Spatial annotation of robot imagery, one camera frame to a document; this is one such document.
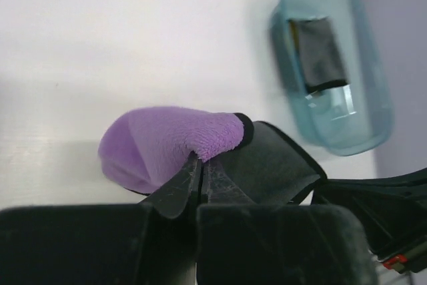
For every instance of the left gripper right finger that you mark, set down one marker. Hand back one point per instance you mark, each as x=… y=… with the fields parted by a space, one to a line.
x=241 y=242

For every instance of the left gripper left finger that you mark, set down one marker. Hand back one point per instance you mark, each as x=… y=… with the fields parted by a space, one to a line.
x=151 y=242

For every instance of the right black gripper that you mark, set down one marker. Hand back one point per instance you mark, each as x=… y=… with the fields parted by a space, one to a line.
x=392 y=212

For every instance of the purple microfiber towel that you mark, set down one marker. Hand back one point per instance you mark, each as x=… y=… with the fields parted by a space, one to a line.
x=144 y=148

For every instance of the teal translucent plastic tray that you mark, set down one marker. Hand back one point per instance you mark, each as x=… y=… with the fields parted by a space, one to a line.
x=346 y=120

